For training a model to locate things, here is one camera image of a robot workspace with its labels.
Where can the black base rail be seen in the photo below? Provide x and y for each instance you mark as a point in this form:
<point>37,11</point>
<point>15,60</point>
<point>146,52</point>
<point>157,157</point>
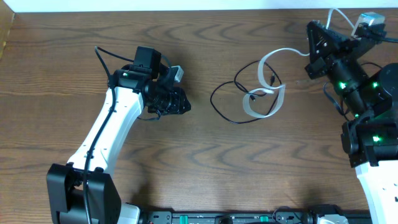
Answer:
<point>280,216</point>

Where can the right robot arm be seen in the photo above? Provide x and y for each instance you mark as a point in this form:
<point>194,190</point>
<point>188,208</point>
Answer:
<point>370,138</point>

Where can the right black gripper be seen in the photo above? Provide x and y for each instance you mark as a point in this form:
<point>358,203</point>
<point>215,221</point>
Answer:
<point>336,47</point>

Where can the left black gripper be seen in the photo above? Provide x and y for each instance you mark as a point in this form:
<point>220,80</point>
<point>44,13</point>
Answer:
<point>178,104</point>

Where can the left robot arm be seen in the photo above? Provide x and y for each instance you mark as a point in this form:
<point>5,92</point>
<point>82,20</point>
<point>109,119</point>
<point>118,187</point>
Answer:
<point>82,190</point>

